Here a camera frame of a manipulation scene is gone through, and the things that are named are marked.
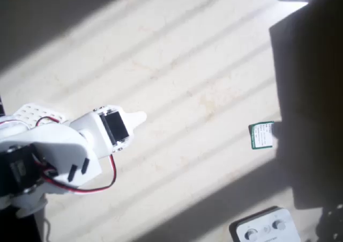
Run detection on black rectangular object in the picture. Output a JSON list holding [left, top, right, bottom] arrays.
[[0, 206, 48, 242]]

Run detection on green-bordered white card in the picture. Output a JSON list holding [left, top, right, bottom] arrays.
[[248, 121, 275, 150]]

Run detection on white device with two knobs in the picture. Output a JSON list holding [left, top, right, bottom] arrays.
[[229, 206, 302, 242]]

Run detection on black textured object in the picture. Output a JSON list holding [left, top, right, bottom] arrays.
[[316, 203, 343, 242]]

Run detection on red black gripper servo cable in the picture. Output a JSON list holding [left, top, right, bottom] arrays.
[[40, 155, 118, 197]]

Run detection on red white black shoulder cable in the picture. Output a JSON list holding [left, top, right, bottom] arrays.
[[35, 116, 62, 128]]

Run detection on thin dark cable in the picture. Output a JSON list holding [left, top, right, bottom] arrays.
[[42, 215, 54, 242]]

